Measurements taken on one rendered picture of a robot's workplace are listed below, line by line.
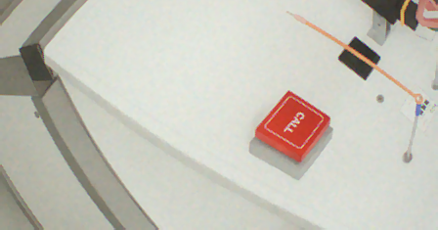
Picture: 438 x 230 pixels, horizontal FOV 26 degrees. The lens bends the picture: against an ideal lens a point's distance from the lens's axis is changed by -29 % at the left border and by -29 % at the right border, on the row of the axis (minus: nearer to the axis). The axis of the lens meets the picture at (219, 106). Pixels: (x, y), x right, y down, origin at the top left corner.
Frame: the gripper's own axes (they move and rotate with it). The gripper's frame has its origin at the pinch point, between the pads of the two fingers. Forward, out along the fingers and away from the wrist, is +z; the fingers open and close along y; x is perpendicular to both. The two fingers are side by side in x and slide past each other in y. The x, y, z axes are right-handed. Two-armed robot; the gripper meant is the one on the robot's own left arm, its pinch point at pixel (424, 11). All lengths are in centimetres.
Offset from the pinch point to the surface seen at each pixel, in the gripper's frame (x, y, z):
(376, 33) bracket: 1.7, -0.5, 10.8
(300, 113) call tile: 4.9, -16.9, 10.5
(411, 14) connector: 1.1, -1.3, 1.6
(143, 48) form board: 17.9, -14.9, 21.8
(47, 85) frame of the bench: 24.3, -17.7, 36.7
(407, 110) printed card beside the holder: -5.3, -7.7, 7.8
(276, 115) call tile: 6.3, -18.2, 11.5
